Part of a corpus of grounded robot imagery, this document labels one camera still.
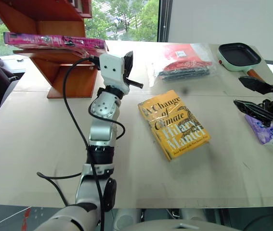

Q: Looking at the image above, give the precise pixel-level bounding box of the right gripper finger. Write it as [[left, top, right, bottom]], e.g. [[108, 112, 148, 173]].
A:
[[233, 99, 273, 128], [238, 76, 273, 95]]

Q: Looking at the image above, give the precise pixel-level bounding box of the wooden bookshelf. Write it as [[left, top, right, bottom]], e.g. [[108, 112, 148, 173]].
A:
[[0, 0, 109, 99]]

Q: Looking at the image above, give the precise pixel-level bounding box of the yellow hardcover book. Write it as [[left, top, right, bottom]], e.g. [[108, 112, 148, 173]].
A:
[[137, 89, 212, 163]]

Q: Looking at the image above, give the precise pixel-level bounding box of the pink book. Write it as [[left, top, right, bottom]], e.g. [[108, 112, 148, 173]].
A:
[[3, 31, 109, 55]]

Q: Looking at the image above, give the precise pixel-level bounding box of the purple tissue pack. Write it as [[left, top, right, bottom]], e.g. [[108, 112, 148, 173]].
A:
[[244, 114, 273, 146]]

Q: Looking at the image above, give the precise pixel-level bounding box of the mint green square frying pan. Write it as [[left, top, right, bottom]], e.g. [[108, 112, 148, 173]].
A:
[[218, 42, 266, 81]]

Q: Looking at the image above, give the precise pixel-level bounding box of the red black folded bundle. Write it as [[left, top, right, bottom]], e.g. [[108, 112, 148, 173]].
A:
[[158, 60, 213, 82]]

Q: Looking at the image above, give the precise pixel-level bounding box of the clear plastic bag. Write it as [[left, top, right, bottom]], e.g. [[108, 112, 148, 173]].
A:
[[145, 42, 218, 89]]

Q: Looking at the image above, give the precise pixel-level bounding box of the silver robot torso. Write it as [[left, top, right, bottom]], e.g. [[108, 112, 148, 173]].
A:
[[119, 219, 242, 231]]

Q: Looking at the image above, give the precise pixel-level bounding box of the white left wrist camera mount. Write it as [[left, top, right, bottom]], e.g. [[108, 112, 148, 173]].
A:
[[98, 53, 130, 94]]

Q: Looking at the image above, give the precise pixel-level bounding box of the dark window frame post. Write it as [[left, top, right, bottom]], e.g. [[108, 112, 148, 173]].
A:
[[158, 0, 173, 43]]

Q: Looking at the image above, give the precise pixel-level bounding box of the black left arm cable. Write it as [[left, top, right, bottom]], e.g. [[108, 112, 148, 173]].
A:
[[37, 55, 126, 231]]

